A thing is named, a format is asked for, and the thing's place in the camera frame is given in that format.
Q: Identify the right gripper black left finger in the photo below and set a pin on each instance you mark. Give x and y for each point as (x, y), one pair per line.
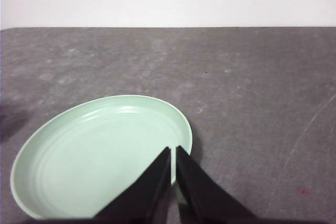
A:
(141, 197)

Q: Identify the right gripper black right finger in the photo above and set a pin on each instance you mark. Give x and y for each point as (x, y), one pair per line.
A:
(204, 197)

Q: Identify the green round plate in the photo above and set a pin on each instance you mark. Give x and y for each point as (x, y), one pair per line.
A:
(92, 155)

